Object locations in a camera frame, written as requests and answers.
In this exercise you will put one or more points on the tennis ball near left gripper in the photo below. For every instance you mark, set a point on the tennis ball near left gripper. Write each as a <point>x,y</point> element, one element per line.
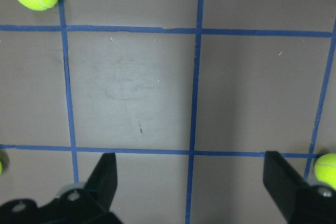
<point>324,169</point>

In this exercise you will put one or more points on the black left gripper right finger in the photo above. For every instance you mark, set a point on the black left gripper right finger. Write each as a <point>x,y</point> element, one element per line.
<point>298,200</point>

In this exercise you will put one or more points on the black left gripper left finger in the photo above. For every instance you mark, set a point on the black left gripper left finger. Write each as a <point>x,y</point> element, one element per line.
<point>90,201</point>

